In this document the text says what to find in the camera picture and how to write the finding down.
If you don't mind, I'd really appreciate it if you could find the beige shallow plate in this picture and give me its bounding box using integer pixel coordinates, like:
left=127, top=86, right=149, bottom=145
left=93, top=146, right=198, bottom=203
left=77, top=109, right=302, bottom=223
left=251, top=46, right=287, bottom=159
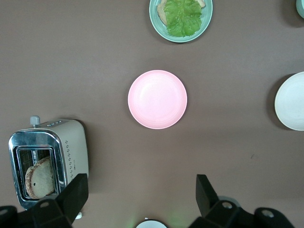
left=275, top=71, right=304, bottom=131

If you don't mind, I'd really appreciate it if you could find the pink shallow plate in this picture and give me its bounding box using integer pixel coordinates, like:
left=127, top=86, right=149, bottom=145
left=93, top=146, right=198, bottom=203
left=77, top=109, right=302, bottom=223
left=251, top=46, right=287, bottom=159
left=127, top=69, right=188, bottom=130

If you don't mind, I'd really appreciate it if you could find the round brown bread slice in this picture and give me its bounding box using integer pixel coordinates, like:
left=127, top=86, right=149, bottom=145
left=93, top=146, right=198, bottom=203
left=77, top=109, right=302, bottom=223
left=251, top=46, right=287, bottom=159
left=25, top=155, right=55, bottom=200

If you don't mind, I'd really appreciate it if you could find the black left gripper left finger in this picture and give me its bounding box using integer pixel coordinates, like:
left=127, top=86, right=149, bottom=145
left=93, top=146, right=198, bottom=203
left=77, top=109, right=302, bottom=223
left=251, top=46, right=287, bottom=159
left=31, top=173, right=89, bottom=228

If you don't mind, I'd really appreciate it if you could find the toast slice with crust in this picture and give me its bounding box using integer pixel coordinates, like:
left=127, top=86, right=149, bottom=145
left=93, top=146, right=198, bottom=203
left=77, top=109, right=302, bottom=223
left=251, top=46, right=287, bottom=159
left=156, top=0, right=206, bottom=26

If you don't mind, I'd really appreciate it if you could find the beige and chrome toaster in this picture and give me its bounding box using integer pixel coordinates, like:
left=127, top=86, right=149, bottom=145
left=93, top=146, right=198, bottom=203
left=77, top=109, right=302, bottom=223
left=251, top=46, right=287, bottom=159
left=8, top=115, right=90, bottom=211

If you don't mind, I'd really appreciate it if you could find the green lettuce leaf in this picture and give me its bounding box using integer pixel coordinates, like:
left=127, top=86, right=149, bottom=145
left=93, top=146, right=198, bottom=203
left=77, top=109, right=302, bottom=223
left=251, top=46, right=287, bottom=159
left=163, top=0, right=203, bottom=38

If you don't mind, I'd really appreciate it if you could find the green deep bowl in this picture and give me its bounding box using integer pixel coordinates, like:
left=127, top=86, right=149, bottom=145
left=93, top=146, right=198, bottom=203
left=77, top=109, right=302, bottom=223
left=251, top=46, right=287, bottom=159
left=295, top=0, right=304, bottom=19

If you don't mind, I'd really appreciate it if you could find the green plate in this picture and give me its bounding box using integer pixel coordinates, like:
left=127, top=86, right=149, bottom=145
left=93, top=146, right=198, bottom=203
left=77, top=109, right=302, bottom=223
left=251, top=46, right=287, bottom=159
left=149, top=0, right=214, bottom=43

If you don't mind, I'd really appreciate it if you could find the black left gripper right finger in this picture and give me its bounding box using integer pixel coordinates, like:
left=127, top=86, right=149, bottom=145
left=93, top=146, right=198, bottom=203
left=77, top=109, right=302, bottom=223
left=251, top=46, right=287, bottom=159
left=190, top=174, right=256, bottom=228

